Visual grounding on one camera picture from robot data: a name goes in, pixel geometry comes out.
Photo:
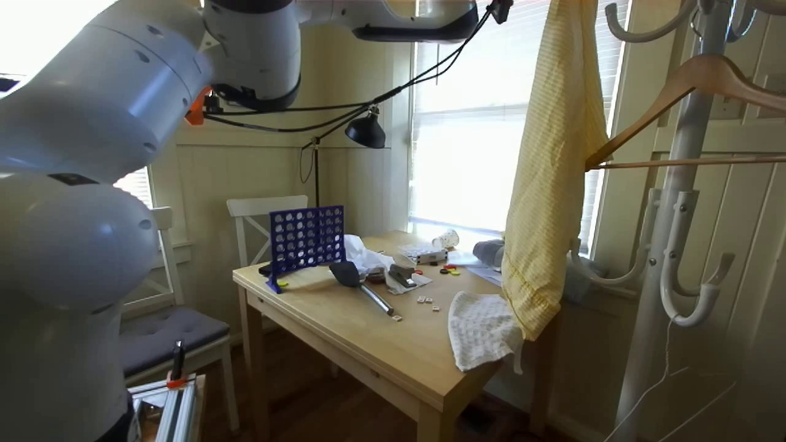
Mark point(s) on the white wooden chair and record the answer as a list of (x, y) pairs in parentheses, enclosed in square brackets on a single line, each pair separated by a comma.
[(250, 206)]

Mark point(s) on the brown tape roll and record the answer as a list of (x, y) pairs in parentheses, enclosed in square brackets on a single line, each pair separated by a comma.
[(432, 253)]

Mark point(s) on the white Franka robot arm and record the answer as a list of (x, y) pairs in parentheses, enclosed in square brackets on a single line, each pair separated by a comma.
[(83, 123)]

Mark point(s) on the black floor lamp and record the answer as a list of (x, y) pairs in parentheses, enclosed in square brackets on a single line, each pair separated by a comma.
[(365, 132)]

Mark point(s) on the white window blinds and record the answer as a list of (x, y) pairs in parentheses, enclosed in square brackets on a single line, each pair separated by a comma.
[(469, 123), (137, 188)]

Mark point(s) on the white terry towel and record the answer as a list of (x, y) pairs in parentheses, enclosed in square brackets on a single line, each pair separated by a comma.
[(483, 332)]

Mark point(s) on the wooden clothes hanger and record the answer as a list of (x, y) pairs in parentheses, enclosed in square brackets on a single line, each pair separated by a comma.
[(703, 75)]

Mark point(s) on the white open box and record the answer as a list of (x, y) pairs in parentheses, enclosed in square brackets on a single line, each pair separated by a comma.
[(164, 409)]

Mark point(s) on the white coat stand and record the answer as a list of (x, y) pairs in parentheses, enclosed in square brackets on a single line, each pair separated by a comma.
[(685, 164)]

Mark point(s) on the white chair grey cushion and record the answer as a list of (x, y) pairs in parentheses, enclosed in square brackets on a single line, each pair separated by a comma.
[(173, 327)]

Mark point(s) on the wooden table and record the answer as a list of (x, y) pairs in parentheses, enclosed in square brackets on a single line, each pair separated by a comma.
[(378, 351)]

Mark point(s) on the blue connect four grid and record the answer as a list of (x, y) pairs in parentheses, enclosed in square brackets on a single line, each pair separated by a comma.
[(309, 238)]

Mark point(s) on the cream oblong object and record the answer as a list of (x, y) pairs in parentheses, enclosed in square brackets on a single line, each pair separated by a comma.
[(309, 280)]

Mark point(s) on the yellow striped towel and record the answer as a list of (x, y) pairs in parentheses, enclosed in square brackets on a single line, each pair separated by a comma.
[(548, 164)]

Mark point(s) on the white crumpled cloth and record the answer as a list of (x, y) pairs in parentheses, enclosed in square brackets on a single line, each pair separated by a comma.
[(368, 256)]

